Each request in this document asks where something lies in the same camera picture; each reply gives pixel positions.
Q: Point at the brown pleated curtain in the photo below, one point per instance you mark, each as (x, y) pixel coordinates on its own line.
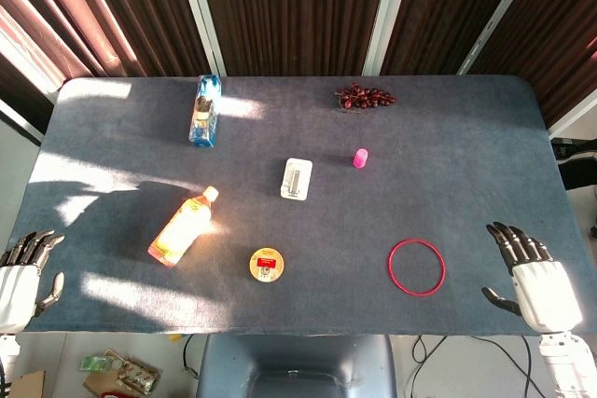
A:
(70, 6)

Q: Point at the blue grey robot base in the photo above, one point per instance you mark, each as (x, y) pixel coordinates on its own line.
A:
(294, 365)

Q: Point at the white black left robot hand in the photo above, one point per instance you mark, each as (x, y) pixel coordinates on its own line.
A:
(16, 286)

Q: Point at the small pink cup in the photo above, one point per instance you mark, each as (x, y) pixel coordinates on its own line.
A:
(360, 159)

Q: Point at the green snack packet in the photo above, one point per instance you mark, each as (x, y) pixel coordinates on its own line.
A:
(98, 363)

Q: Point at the dark brown ribbed panel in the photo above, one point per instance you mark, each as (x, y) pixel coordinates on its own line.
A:
(438, 11)
(559, 34)
(298, 11)

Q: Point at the white partition post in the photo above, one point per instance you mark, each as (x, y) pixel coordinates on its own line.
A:
(200, 11)
(380, 16)
(501, 11)

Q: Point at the black equipment on floor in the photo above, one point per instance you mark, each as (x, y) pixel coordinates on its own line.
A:
(578, 165)

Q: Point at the brown cardboard piece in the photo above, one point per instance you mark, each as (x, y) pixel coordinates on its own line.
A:
(28, 386)

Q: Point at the round tin with red label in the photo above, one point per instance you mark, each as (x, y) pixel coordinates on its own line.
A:
(267, 265)

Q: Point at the blue felt table cloth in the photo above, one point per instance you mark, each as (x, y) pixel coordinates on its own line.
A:
(420, 193)

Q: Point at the dark red grape bunch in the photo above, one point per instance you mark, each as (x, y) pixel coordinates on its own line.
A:
(364, 96)

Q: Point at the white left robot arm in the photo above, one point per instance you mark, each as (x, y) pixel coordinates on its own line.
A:
(7, 356)

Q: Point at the orange tea bottle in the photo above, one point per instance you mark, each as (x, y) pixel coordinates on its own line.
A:
(182, 230)

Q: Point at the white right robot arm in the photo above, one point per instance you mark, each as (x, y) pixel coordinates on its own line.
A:
(566, 365)

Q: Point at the brown printed snack packet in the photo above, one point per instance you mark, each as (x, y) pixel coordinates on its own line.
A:
(140, 377)

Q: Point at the blue drink carton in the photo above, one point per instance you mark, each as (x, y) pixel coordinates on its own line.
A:
(204, 113)

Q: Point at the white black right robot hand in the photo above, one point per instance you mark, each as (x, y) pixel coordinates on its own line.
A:
(543, 291)

